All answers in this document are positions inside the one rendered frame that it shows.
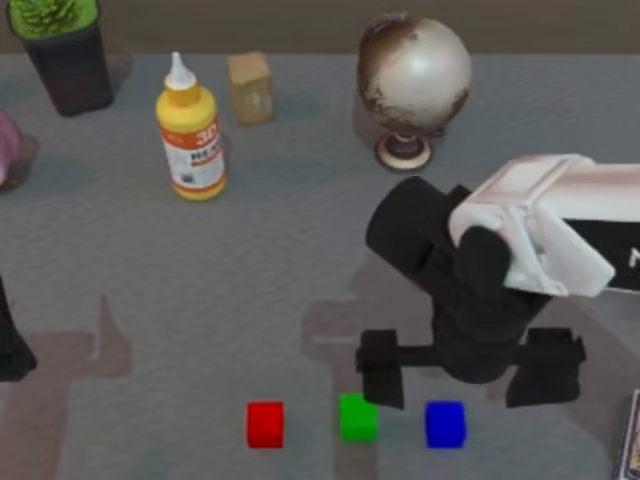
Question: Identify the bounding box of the green cube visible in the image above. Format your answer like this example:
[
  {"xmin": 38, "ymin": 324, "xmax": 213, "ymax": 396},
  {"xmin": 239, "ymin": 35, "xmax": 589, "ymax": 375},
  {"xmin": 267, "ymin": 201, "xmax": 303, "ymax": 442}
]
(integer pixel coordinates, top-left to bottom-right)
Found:
[{"xmin": 338, "ymin": 393, "xmax": 380, "ymax": 442}]

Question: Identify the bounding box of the blue cube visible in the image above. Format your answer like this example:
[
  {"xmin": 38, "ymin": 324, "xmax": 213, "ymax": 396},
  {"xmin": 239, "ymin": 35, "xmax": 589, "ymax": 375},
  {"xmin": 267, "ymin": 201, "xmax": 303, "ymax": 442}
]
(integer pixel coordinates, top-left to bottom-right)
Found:
[{"xmin": 424, "ymin": 400, "xmax": 467, "ymax": 449}]

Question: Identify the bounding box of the red cube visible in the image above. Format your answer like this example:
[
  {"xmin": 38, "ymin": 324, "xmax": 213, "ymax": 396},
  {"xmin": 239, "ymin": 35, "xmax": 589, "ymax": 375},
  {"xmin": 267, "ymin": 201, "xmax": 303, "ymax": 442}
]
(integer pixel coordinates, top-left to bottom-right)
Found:
[{"xmin": 246, "ymin": 400, "xmax": 286, "ymax": 449}]

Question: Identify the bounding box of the dark printed box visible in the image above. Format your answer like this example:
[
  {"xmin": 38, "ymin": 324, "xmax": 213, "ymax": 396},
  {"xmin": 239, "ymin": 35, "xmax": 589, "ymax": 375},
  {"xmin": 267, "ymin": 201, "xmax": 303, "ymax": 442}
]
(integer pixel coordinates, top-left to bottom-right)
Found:
[{"xmin": 612, "ymin": 387, "xmax": 640, "ymax": 480}]

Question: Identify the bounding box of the white and brown globe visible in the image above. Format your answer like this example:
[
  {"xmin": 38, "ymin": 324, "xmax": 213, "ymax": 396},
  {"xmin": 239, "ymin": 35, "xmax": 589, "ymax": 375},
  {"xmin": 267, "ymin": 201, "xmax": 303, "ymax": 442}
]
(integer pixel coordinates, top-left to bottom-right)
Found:
[{"xmin": 355, "ymin": 14, "xmax": 474, "ymax": 174}]

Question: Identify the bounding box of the yellow glue bottle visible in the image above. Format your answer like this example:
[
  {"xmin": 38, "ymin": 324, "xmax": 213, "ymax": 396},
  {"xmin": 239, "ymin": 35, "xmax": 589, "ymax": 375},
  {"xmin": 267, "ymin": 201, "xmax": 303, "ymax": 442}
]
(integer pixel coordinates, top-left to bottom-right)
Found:
[{"xmin": 154, "ymin": 51, "xmax": 227, "ymax": 202}]

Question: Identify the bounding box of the small tan cardboard box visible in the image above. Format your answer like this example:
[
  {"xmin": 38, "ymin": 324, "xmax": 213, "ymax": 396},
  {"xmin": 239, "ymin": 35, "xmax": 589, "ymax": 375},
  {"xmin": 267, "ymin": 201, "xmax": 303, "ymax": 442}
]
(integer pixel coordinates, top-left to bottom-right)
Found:
[{"xmin": 225, "ymin": 51, "xmax": 276, "ymax": 127}]

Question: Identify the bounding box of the pink object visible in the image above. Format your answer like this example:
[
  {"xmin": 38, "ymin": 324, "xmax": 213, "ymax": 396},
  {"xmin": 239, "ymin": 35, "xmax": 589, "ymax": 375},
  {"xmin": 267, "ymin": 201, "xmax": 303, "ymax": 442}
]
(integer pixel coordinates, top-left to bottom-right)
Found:
[{"xmin": 0, "ymin": 110, "xmax": 23, "ymax": 190}]

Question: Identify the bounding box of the green plant in black pot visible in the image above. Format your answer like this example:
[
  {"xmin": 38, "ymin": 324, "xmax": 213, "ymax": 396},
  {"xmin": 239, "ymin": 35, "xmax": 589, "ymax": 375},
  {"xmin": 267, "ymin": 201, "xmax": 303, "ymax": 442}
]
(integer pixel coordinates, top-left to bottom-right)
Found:
[{"xmin": 5, "ymin": 0, "xmax": 115, "ymax": 117}]

